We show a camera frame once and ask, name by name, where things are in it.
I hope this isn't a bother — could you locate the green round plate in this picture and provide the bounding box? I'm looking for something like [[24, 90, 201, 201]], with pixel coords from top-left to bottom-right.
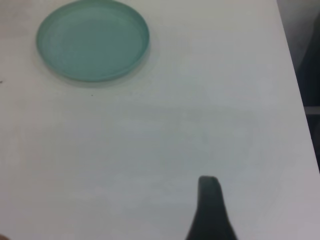
[[35, 0, 151, 83]]

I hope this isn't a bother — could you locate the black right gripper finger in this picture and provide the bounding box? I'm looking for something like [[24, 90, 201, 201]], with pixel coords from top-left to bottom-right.
[[184, 175, 237, 240]]

